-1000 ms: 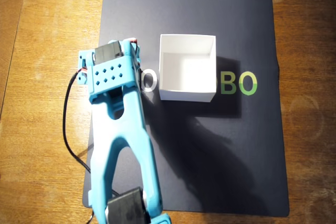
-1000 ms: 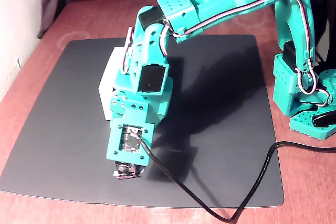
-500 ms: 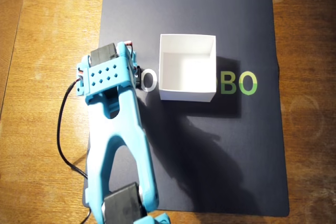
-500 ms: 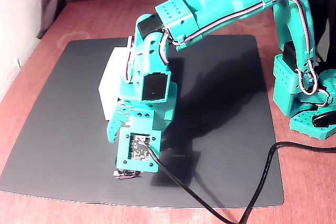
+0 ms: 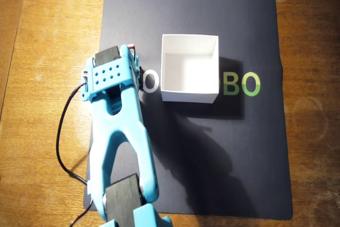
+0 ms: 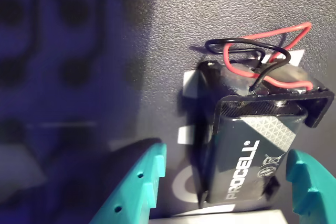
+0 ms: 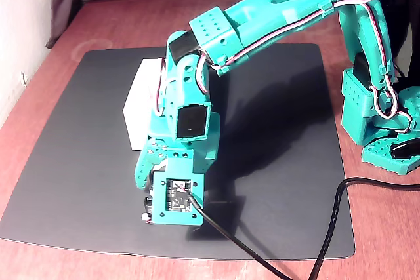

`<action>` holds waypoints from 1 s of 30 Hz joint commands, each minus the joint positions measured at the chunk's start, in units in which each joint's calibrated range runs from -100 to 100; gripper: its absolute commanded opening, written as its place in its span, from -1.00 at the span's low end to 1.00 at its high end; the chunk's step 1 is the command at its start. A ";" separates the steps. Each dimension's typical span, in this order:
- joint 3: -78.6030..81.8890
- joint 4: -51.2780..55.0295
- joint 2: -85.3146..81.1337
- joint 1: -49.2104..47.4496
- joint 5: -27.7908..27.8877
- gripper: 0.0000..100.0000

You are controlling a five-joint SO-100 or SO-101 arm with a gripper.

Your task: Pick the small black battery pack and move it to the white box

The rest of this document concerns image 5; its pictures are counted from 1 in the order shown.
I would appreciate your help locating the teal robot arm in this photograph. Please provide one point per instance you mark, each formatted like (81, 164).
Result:
(125, 120)

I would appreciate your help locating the white open box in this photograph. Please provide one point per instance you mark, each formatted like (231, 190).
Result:
(191, 72)

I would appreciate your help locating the dark lettered mat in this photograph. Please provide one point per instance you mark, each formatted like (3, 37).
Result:
(212, 158)

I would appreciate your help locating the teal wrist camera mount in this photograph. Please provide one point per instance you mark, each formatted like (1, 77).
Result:
(86, 96)

